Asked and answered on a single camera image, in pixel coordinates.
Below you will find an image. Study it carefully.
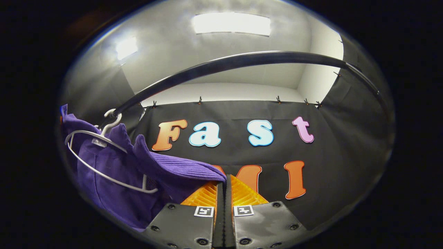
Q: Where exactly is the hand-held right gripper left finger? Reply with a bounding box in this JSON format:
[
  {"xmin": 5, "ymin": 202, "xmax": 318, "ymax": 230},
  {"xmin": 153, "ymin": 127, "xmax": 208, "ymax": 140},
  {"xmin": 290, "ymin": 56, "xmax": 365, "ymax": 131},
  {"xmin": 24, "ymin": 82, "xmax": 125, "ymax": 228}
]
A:
[{"xmin": 142, "ymin": 180, "xmax": 224, "ymax": 249}]

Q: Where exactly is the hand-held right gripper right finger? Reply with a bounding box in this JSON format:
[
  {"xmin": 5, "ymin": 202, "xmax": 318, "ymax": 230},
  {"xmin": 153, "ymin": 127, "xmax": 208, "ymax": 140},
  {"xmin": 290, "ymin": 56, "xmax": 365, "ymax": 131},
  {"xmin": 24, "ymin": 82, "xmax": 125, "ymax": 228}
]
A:
[{"xmin": 224, "ymin": 175, "xmax": 309, "ymax": 249}]

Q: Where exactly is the purple ribbed shirt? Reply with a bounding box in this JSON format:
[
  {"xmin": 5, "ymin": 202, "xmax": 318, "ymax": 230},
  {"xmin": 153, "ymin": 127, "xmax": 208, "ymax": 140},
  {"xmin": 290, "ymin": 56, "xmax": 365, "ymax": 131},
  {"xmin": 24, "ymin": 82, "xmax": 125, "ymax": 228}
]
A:
[{"xmin": 60, "ymin": 104, "xmax": 227, "ymax": 232}]

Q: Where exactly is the white plastic hanger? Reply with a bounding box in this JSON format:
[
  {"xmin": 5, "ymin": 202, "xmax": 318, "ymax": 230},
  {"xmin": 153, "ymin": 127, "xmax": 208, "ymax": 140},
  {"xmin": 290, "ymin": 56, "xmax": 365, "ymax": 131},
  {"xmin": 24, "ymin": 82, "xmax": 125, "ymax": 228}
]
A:
[{"xmin": 64, "ymin": 109, "xmax": 159, "ymax": 193}]

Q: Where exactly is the black clothes rack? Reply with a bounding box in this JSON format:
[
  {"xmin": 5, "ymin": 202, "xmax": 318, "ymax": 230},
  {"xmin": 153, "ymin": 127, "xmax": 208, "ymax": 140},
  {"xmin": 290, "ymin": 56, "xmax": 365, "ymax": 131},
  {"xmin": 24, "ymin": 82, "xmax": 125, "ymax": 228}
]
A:
[{"xmin": 102, "ymin": 51, "xmax": 390, "ymax": 128}]

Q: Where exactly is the small ceiling light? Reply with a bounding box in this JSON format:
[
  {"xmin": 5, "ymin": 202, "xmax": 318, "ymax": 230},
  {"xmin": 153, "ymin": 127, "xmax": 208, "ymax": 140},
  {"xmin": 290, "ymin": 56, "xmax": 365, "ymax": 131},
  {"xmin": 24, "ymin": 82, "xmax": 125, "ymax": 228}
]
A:
[{"xmin": 115, "ymin": 37, "xmax": 139, "ymax": 62}]

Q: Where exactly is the large ceiling light panel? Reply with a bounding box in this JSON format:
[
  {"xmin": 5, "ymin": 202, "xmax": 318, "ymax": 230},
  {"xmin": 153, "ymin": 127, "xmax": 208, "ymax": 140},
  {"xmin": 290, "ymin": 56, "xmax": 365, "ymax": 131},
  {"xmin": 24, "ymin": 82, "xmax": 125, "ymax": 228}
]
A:
[{"xmin": 192, "ymin": 12, "xmax": 271, "ymax": 37}]

